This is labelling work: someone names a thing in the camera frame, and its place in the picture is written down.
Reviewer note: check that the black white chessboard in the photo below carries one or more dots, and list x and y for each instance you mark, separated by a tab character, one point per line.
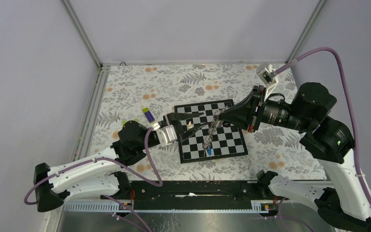
227	141

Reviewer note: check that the purple green toy brick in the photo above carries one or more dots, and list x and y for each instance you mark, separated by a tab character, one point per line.
147	113

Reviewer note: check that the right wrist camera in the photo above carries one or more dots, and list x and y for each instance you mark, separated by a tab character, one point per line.
266	73

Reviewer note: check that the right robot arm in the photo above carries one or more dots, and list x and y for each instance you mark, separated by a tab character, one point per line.
344	205

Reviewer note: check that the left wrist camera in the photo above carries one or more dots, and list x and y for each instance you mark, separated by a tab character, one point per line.
166	134

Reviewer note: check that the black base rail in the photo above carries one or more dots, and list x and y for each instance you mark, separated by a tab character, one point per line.
195	195

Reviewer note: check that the floral table cloth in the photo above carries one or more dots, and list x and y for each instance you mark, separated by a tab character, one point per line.
130	89

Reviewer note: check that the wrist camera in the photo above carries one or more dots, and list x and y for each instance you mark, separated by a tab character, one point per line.
166	134
266	73

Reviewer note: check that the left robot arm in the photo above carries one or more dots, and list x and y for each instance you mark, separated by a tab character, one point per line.
105	173

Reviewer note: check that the beige chess pawn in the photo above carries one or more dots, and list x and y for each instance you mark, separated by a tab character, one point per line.
190	125

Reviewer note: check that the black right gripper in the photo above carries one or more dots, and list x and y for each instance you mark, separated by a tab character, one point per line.
239	114

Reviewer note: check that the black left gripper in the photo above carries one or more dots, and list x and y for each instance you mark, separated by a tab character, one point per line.
176	120

